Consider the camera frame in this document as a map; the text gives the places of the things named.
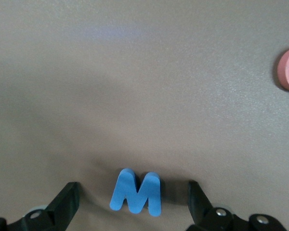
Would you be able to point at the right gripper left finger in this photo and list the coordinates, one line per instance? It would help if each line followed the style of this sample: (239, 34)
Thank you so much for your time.
(65, 204)

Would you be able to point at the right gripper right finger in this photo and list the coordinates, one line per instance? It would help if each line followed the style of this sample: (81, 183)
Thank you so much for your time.
(200, 211)

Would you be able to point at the blue foam uppercase M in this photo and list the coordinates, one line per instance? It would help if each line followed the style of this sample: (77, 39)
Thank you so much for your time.
(137, 195)

